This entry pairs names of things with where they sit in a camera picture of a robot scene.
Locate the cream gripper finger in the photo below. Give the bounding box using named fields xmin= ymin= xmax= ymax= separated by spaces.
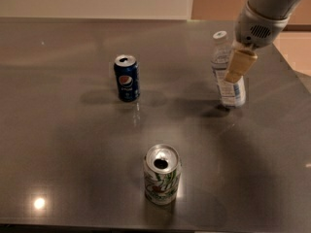
xmin=232 ymin=40 xmax=254 ymax=52
xmin=225 ymin=50 xmax=258 ymax=83

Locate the clear blue-label plastic water bottle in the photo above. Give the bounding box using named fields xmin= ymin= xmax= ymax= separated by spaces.
xmin=211 ymin=31 xmax=246 ymax=108

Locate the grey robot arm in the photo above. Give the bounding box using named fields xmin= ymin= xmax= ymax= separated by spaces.
xmin=225 ymin=0 xmax=301 ymax=83

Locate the blue Pepsi soda can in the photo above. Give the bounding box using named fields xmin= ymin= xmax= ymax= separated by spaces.
xmin=114 ymin=54 xmax=140 ymax=102

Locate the white green soda can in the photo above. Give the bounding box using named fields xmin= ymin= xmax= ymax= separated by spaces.
xmin=143 ymin=144 xmax=182 ymax=206

